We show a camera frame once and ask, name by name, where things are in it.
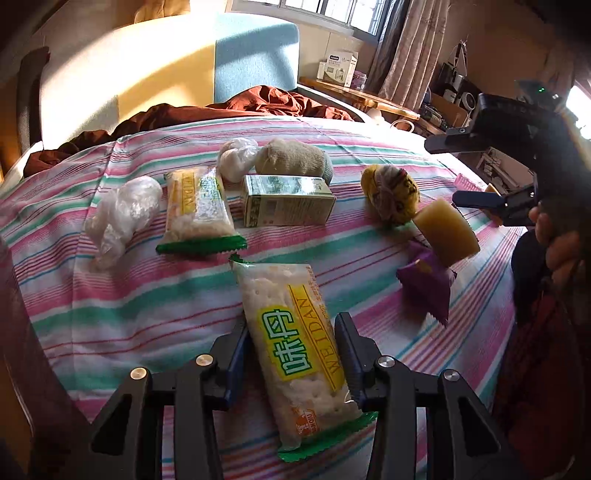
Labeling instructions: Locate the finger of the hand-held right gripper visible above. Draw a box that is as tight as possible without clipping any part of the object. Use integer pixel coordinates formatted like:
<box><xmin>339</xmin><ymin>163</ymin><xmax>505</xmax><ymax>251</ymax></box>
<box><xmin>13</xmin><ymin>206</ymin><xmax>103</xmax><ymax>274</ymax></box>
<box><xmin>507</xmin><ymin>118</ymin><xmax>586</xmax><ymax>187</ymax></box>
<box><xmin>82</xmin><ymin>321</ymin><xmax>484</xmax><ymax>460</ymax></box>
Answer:
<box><xmin>451</xmin><ymin>184</ymin><xmax>540</xmax><ymax>227</ymax></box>
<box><xmin>423</xmin><ymin>126</ymin><xmax>491</xmax><ymax>156</ymax></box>

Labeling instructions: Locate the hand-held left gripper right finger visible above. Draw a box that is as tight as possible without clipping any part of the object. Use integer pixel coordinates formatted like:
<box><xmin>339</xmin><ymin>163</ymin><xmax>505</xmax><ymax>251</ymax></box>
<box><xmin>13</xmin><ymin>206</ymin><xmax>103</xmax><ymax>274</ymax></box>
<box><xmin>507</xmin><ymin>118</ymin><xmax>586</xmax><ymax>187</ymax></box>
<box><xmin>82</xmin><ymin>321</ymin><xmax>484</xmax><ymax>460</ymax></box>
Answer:
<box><xmin>334</xmin><ymin>311</ymin><xmax>519</xmax><ymax>480</ymax></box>

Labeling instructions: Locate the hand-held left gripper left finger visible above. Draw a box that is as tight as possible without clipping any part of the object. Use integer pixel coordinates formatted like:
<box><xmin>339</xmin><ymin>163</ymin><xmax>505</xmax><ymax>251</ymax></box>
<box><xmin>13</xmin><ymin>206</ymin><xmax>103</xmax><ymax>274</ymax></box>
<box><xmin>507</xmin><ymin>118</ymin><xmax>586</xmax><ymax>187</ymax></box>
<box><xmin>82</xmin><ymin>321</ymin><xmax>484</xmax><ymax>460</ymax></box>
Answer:
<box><xmin>88</xmin><ymin>318</ymin><xmax>251</xmax><ymax>480</ymax></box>

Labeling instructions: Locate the yellow sponge block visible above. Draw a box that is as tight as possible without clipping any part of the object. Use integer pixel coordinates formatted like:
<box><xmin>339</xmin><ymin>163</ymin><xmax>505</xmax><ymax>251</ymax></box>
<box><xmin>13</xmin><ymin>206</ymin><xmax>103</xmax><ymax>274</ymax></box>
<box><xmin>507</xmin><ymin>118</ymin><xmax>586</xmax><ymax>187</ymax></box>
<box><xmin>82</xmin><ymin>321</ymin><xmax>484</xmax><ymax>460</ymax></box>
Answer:
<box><xmin>413</xmin><ymin>198</ymin><xmax>481</xmax><ymax>269</ymax></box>

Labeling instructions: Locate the cracker packet with green edges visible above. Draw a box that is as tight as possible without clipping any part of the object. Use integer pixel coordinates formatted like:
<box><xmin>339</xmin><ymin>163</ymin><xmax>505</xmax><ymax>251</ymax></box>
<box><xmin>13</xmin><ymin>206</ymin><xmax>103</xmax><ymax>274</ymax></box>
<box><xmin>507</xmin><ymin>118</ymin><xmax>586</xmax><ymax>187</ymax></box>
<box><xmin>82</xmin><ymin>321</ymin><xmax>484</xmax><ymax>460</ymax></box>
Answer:
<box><xmin>156</xmin><ymin>167</ymin><xmax>248</xmax><ymax>255</ymax></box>
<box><xmin>230</xmin><ymin>254</ymin><xmax>378</xmax><ymax>463</ymax></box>

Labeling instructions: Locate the purple snack packet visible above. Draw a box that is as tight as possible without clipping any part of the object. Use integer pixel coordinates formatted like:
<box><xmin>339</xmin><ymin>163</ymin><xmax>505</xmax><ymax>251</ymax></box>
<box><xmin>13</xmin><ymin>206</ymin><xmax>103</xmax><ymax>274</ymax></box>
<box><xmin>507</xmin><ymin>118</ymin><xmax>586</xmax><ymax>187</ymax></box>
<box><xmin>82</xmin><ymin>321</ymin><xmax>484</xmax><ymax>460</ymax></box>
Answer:
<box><xmin>396</xmin><ymin>239</ymin><xmax>458</xmax><ymax>328</ymax></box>

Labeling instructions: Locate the beige sock ball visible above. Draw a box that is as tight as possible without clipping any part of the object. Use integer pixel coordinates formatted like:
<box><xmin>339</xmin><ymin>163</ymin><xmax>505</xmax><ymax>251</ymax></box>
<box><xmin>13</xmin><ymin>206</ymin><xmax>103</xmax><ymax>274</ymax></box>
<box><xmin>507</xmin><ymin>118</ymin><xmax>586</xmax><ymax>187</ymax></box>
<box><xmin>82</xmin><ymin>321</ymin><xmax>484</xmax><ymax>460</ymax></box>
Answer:
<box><xmin>255</xmin><ymin>137</ymin><xmax>334</xmax><ymax>184</ymax></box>

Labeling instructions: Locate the green gold carton box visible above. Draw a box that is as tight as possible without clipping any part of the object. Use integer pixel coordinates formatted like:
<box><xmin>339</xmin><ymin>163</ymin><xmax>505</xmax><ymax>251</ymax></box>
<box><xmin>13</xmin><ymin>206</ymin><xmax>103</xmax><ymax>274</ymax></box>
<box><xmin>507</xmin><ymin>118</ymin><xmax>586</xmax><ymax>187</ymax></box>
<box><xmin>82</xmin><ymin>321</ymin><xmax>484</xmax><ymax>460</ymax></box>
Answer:
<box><xmin>239</xmin><ymin>174</ymin><xmax>337</xmax><ymax>228</ymax></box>

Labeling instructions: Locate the clear plastic bag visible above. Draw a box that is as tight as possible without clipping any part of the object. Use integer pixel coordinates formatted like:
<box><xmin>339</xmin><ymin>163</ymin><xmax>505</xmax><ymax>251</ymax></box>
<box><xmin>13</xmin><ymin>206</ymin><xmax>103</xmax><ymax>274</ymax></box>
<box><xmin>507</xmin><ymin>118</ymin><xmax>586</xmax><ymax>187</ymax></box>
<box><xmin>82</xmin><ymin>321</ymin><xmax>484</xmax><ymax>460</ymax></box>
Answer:
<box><xmin>84</xmin><ymin>176</ymin><xmax>164</xmax><ymax>271</ymax></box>

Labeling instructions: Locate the white knotted plastic bag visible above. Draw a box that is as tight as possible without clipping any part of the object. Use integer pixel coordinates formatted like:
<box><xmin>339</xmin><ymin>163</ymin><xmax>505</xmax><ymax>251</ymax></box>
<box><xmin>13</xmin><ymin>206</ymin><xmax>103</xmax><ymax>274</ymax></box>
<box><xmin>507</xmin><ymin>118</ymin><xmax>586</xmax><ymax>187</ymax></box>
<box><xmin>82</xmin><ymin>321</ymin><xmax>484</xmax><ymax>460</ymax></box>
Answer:
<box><xmin>217</xmin><ymin>137</ymin><xmax>260</xmax><ymax>184</ymax></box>

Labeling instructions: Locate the person's right forearm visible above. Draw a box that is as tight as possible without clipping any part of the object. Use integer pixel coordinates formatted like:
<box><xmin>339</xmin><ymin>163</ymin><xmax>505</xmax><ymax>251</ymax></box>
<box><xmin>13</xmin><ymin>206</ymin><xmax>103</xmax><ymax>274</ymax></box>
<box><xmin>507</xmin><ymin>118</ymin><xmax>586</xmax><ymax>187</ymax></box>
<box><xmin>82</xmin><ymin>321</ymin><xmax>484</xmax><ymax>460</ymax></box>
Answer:
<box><xmin>493</xmin><ymin>272</ymin><xmax>591</xmax><ymax>480</ymax></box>

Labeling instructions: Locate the person's right hand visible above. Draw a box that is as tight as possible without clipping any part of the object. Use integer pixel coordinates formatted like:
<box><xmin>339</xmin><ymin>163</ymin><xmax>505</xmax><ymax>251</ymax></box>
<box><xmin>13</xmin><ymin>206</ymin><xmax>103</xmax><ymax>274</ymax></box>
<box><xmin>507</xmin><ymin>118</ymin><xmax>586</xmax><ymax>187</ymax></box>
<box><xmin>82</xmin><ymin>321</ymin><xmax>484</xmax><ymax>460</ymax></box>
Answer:
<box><xmin>527</xmin><ymin>202</ymin><xmax>583</xmax><ymax>278</ymax></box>

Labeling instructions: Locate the pink snack packet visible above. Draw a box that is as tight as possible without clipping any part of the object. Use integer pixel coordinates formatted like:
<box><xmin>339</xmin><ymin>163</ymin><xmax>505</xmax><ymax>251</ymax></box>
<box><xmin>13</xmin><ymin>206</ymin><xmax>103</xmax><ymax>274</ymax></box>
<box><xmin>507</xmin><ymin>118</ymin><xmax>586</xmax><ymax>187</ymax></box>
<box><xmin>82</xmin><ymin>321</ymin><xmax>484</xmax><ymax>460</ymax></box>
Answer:
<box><xmin>454</xmin><ymin>172</ymin><xmax>484</xmax><ymax>193</ymax></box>

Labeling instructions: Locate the cluttered shelf unit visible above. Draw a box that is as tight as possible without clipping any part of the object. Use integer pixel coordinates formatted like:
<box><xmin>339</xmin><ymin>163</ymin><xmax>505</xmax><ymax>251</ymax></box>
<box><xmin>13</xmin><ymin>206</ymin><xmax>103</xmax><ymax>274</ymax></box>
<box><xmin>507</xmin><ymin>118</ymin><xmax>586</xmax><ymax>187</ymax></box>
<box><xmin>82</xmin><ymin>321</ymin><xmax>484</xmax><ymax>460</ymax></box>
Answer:
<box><xmin>422</xmin><ymin>41</ymin><xmax>484</xmax><ymax>137</ymax></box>

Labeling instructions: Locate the wooden desk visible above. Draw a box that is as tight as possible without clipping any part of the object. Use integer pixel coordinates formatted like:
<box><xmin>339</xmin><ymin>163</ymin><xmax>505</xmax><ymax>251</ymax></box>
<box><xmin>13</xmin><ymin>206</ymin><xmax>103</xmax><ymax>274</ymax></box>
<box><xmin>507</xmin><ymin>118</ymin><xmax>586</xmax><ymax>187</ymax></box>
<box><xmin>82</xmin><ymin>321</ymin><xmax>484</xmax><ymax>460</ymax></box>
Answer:
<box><xmin>299</xmin><ymin>76</ymin><xmax>422</xmax><ymax>121</ymax></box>

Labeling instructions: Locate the beige curtain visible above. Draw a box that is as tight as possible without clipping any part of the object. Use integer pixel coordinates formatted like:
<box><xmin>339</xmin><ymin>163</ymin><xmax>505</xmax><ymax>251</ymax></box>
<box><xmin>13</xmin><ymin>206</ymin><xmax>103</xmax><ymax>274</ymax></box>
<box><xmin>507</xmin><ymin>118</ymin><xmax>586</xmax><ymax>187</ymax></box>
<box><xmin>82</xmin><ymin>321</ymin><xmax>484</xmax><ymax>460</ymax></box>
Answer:
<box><xmin>368</xmin><ymin>0</ymin><xmax>452</xmax><ymax>112</ymax></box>

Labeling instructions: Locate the striped bedsheet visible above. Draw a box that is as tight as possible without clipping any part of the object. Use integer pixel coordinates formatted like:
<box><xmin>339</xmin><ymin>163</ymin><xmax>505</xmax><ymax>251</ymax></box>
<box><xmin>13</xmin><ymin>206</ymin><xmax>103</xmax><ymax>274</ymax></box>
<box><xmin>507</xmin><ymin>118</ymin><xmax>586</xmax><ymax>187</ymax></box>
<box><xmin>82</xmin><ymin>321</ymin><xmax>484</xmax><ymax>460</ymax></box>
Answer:
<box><xmin>0</xmin><ymin>115</ymin><xmax>525</xmax><ymax>480</ymax></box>

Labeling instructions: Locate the white appliance box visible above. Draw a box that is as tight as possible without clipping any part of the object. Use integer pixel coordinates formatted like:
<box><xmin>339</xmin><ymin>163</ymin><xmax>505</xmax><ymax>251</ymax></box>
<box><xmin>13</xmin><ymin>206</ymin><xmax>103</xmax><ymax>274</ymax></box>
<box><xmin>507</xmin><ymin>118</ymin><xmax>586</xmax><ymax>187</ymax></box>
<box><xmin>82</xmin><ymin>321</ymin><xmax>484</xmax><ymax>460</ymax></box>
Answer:
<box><xmin>318</xmin><ymin>49</ymin><xmax>359</xmax><ymax>88</ymax></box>

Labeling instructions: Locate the window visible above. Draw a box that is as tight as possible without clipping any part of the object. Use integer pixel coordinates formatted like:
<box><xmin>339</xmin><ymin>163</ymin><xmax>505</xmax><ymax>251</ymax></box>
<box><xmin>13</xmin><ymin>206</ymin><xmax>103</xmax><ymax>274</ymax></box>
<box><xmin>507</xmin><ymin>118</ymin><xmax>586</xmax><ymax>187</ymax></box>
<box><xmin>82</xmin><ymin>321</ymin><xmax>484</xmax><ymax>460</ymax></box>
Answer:
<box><xmin>225</xmin><ymin>0</ymin><xmax>394</xmax><ymax>37</ymax></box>

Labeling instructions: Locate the brown blanket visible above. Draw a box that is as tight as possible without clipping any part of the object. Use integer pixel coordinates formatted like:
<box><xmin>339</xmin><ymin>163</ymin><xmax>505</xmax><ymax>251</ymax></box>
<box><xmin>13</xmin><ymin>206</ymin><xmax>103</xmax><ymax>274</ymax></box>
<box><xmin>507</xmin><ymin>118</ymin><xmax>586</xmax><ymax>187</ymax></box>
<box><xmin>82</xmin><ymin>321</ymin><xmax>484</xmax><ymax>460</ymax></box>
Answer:
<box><xmin>23</xmin><ymin>85</ymin><xmax>355</xmax><ymax>179</ymax></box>

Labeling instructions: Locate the beige blue padded headboard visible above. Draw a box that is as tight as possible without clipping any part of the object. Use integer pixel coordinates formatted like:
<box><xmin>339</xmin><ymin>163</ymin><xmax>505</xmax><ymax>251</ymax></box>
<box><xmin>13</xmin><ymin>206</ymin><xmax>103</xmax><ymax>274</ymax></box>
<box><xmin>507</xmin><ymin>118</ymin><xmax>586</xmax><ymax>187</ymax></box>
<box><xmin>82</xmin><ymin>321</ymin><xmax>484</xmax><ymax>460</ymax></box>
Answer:
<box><xmin>41</xmin><ymin>11</ymin><xmax>302</xmax><ymax>145</ymax></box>

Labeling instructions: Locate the black rolled mat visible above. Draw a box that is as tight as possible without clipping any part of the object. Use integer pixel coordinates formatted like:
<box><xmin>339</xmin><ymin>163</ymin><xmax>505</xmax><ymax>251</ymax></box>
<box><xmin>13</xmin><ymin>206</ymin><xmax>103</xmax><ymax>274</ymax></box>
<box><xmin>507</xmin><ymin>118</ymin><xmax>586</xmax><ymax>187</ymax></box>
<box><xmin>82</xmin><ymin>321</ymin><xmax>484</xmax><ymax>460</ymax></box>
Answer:
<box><xmin>16</xmin><ymin>45</ymin><xmax>51</xmax><ymax>149</ymax></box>

